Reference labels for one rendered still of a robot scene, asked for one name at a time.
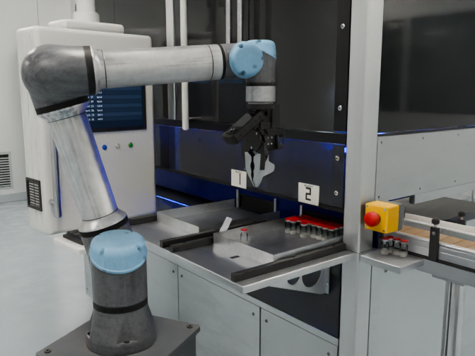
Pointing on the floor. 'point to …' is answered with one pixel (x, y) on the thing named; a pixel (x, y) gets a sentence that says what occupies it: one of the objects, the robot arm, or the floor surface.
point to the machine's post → (360, 171)
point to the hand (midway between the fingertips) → (254, 182)
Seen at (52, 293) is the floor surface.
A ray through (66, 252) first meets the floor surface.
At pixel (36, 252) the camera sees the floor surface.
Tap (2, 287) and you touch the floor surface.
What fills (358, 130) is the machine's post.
